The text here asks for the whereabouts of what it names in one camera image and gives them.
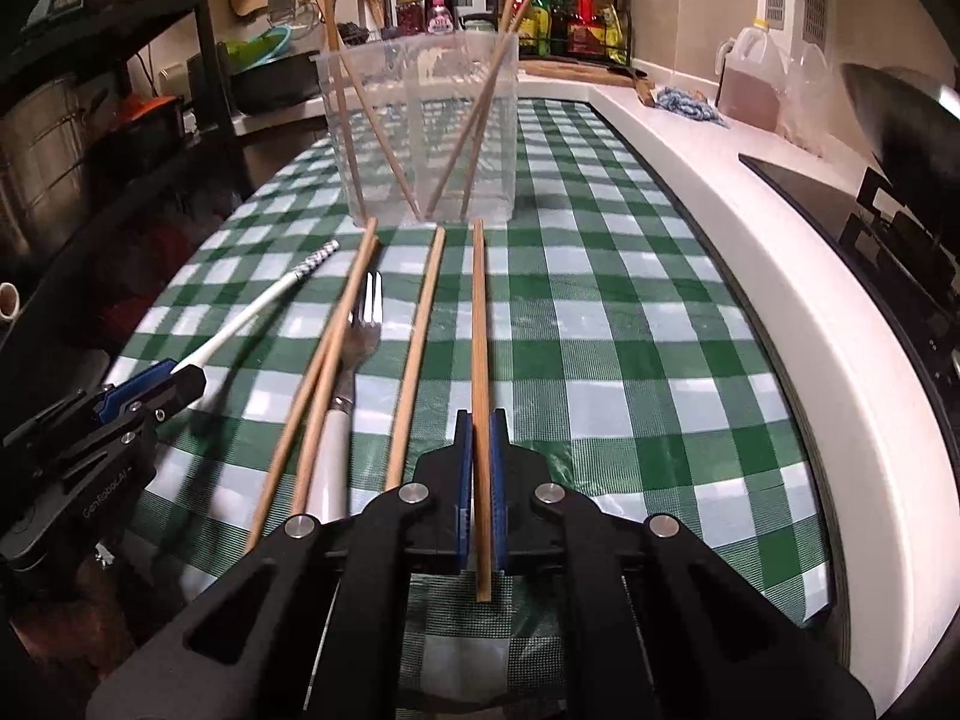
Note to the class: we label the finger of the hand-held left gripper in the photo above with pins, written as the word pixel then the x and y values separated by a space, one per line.
pixel 176 390
pixel 135 384

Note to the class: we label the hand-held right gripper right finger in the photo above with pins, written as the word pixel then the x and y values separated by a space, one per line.
pixel 499 495

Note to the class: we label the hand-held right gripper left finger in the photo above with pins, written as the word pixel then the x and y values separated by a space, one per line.
pixel 465 495

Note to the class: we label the white patterned chopstick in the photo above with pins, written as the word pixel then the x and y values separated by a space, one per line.
pixel 262 304

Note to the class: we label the clear plastic utensil holder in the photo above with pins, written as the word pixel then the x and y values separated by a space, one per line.
pixel 420 127

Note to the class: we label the red plastic bag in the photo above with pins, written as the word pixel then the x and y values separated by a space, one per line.
pixel 142 270

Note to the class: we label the green white checked tablecloth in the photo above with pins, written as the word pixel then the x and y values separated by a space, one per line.
pixel 600 360

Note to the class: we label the large steel stockpot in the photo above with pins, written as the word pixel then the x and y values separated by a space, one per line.
pixel 37 157

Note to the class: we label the black pot orange lid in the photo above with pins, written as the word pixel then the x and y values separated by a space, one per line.
pixel 150 120

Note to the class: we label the black shelf rack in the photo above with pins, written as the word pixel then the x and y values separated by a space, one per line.
pixel 214 90

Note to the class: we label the black canister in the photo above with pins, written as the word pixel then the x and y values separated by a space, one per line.
pixel 199 82

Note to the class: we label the black cooking pot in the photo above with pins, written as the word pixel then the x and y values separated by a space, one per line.
pixel 274 86

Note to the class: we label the green plastic bowl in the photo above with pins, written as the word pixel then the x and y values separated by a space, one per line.
pixel 240 54

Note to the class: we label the teal plastic basin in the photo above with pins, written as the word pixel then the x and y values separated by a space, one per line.
pixel 274 39

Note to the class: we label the round wooden board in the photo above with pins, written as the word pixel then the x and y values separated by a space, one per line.
pixel 570 69

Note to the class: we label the black glass gas hob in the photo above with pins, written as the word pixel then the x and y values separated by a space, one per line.
pixel 810 195

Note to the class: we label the blue rag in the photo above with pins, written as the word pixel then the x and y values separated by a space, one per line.
pixel 686 105

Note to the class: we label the bamboo stick bundle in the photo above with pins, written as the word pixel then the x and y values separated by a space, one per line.
pixel 373 4

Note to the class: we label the red jar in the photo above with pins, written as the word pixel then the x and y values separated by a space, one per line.
pixel 409 15

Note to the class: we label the pink detergent bottle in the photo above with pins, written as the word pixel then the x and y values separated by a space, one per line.
pixel 441 15

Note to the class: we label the white jar black lid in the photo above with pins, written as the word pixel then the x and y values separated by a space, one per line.
pixel 476 24

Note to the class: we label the green yellow bottle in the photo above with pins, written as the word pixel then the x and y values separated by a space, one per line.
pixel 536 22

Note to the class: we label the black pan support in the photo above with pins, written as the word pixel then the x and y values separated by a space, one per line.
pixel 900 240

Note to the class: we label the plastic oil jug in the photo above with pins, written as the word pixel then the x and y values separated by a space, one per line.
pixel 750 90

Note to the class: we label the yellow seasoning packet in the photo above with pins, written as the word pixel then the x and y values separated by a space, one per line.
pixel 611 30

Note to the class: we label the dark sauce bottle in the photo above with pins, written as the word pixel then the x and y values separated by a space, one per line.
pixel 559 15

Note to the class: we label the red orange oil bottle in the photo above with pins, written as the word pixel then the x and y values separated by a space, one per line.
pixel 585 15

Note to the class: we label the black spice rack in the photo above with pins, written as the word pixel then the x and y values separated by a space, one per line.
pixel 624 7

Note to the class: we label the clear plastic bag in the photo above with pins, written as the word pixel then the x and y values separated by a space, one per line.
pixel 817 105

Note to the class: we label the black wok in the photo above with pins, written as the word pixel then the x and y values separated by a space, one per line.
pixel 915 135

